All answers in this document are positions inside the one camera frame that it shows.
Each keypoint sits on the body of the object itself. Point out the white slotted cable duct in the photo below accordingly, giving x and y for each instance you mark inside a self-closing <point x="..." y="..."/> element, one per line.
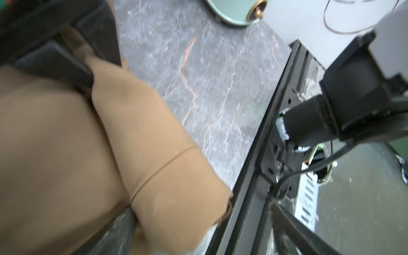
<point x="306" y="202"/>

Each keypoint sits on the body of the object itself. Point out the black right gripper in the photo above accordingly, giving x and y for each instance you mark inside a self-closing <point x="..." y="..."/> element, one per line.
<point x="31" y="38"/>

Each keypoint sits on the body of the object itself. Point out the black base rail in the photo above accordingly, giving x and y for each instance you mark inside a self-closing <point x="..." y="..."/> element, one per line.
<point x="248" y="230"/>

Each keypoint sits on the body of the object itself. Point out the mint green toaster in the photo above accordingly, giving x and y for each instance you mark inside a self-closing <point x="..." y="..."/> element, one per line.
<point x="239" y="13"/>

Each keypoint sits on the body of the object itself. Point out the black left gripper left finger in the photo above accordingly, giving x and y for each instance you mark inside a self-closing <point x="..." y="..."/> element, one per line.
<point x="115" y="238"/>

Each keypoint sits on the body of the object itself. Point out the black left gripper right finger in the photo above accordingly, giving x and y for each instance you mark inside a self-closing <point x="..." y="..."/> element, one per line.
<point x="293" y="238"/>

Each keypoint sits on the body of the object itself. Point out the tan brown skirt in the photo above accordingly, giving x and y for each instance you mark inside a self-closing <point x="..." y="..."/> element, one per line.
<point x="70" y="164"/>

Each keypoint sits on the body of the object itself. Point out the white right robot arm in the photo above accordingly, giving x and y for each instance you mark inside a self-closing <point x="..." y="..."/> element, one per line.
<point x="364" y="91"/>

